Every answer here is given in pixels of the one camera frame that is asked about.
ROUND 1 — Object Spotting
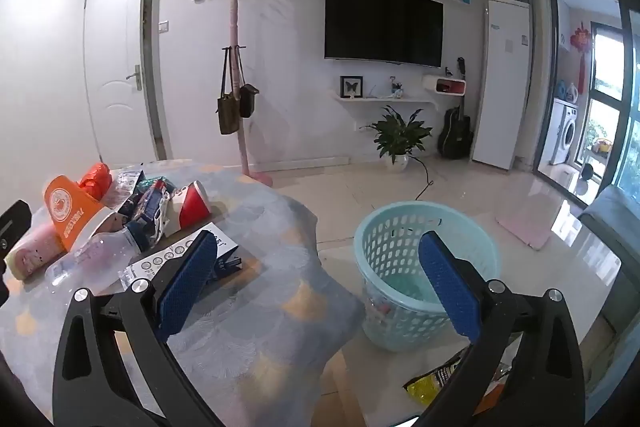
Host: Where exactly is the orange plastic bag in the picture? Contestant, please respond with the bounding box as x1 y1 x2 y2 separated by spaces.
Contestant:
77 162 113 200

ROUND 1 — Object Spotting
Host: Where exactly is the black small bag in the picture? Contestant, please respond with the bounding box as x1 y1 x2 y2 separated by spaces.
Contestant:
235 46 259 119

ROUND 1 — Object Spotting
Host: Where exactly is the clear plastic bottle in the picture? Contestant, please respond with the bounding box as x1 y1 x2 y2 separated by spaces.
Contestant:
44 225 150 295

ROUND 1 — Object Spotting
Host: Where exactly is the butterfly picture frame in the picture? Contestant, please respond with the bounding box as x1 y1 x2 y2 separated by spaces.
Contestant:
340 76 363 98

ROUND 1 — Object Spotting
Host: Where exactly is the pink paper cup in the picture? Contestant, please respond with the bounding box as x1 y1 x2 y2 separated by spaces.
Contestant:
6 223 66 281

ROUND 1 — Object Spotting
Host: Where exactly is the yellow snack wrapper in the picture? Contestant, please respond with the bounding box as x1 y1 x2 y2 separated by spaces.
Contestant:
402 348 511 408

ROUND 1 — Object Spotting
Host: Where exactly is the red white rounded shelf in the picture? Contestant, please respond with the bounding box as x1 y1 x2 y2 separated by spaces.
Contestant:
422 75 466 96

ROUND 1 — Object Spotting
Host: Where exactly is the potted green plant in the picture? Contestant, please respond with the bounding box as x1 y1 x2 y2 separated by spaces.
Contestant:
366 105 432 172

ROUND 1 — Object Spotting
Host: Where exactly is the pastel scale pattern rug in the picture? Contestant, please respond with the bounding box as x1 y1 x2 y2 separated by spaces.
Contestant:
1 160 364 426

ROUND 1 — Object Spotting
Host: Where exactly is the light blue laundry basket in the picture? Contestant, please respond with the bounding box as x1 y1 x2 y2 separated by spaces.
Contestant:
354 200 501 352

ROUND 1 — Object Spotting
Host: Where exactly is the white wall shelf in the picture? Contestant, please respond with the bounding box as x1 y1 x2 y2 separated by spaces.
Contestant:
329 91 439 110

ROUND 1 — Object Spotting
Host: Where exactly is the black acoustic guitar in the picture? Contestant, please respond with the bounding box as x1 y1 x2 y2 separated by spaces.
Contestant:
437 56 473 159

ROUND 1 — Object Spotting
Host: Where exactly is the white washing machine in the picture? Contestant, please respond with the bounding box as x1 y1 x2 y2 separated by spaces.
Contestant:
549 101 578 165

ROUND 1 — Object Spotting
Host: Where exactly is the blue snack packet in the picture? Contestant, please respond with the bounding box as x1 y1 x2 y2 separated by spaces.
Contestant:
125 176 174 253

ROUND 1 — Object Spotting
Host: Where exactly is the white door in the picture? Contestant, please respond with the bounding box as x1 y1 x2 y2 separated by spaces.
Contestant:
84 0 167 168

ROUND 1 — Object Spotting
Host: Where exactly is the pink coat rack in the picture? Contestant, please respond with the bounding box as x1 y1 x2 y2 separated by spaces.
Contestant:
217 0 272 187

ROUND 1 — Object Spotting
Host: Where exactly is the pink floor mat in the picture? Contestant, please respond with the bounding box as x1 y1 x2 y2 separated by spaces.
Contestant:
496 207 551 251

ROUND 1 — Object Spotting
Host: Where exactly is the black wall television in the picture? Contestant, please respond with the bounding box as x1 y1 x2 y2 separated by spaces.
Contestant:
324 0 445 67

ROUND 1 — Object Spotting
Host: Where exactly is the brown tote bag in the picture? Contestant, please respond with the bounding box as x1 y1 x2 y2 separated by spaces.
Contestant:
217 48 240 135

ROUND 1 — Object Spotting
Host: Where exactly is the black floor cable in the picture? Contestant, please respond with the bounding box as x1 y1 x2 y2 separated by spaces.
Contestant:
408 152 436 202

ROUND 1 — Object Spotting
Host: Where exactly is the orange white paper cup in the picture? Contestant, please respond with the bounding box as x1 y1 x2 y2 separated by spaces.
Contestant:
44 176 122 253

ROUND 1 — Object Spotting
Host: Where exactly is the grey sofa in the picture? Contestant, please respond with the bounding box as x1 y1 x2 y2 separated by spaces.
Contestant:
579 185 639 314

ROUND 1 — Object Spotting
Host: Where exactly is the red hanging knot ornament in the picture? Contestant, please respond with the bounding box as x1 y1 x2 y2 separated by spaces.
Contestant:
570 24 591 94

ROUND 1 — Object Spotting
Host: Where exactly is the red white noodle cup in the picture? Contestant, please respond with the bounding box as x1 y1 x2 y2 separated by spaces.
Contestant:
164 180 210 236

